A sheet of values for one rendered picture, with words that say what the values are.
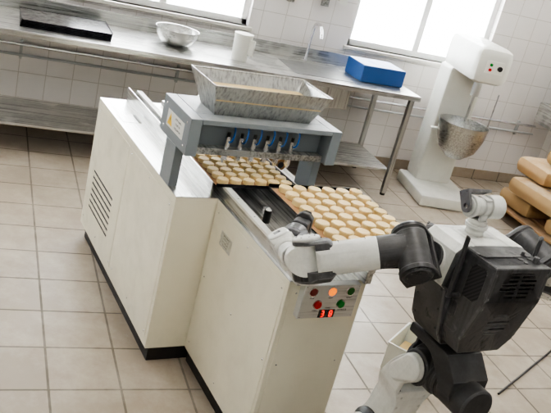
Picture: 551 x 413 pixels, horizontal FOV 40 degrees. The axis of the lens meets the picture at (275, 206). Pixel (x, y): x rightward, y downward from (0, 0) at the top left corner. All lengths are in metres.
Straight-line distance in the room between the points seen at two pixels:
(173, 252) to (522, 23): 4.94
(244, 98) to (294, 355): 1.05
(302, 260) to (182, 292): 1.44
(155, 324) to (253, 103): 1.07
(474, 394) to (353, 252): 0.52
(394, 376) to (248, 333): 0.81
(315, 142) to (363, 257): 1.51
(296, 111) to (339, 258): 1.40
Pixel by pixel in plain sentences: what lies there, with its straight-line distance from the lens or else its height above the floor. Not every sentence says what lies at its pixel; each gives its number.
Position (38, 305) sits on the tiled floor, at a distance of 3.89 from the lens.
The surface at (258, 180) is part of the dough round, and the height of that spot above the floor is 0.92.
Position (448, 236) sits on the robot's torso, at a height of 1.33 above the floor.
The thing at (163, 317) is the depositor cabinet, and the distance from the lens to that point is 3.46.
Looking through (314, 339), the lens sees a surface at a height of 0.58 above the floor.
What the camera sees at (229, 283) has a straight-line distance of 3.13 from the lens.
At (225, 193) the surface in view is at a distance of 3.20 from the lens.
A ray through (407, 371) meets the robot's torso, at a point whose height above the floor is 0.89.
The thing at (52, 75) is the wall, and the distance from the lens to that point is 6.18.
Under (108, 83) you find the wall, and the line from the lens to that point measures 6.23.
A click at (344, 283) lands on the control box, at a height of 0.84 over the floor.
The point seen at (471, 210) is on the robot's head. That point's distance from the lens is 2.13.
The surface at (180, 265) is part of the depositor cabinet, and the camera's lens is 3.33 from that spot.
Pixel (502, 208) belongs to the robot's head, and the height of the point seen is 1.42.
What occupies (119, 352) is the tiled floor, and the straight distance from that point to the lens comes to 3.62.
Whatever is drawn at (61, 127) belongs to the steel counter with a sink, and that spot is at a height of 0.23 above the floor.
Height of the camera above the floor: 2.05
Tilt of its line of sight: 21 degrees down
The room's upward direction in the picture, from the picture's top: 15 degrees clockwise
